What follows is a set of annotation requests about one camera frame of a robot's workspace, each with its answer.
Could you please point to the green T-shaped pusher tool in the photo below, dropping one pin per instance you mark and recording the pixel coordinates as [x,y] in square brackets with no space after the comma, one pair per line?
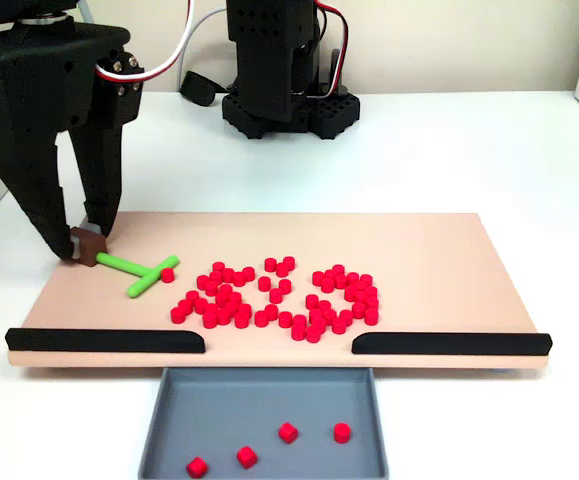
[119,262]

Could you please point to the red cylindrical granule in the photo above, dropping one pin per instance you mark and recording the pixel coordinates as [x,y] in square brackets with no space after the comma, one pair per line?
[211,287]
[288,432]
[234,298]
[167,274]
[351,292]
[342,432]
[324,306]
[222,298]
[211,312]
[223,316]
[216,276]
[359,309]
[247,456]
[241,320]
[338,325]
[300,322]
[329,315]
[341,281]
[185,306]
[225,290]
[318,325]
[203,281]
[370,292]
[218,267]
[261,318]
[209,320]
[270,264]
[192,296]
[366,280]
[282,270]
[371,316]
[244,311]
[177,314]
[312,301]
[264,283]
[372,303]
[285,319]
[319,278]
[329,275]
[288,262]
[313,334]
[248,273]
[239,279]
[285,285]
[361,297]
[298,332]
[201,305]
[231,306]
[276,295]
[315,316]
[352,278]
[338,270]
[196,467]
[228,274]
[271,312]
[345,317]
[361,286]
[327,285]

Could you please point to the black foam strip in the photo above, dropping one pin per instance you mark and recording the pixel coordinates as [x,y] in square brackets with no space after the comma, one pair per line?
[94,341]
[449,344]

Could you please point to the grey shallow tray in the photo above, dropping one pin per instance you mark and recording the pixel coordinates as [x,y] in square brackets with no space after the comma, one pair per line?
[269,400]

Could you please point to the peach flat board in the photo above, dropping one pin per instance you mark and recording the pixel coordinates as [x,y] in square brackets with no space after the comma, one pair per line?
[419,250]

